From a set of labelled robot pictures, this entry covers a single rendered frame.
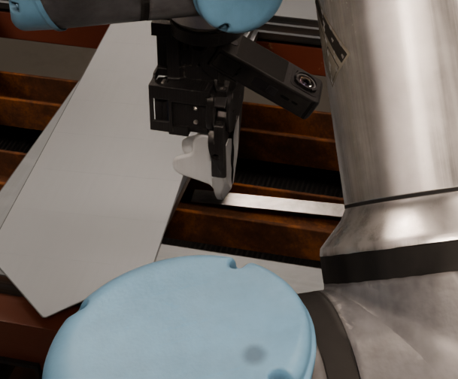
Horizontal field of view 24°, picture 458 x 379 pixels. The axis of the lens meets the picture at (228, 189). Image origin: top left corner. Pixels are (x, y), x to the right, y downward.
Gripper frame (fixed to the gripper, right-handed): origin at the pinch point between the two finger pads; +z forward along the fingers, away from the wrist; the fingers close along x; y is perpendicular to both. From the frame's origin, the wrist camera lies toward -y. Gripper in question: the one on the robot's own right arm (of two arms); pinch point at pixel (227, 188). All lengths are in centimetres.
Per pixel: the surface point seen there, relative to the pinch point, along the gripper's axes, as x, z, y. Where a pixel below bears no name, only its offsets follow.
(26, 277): 11.9, 6.0, 18.6
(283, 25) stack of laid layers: -52, 8, 3
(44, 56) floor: -177, 94, 96
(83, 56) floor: -179, 94, 85
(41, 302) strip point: 15.3, 5.9, 15.7
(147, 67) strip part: -33.5, 6.7, 18.8
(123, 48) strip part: -38.0, 6.8, 23.6
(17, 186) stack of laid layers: -3.3, 6.4, 25.7
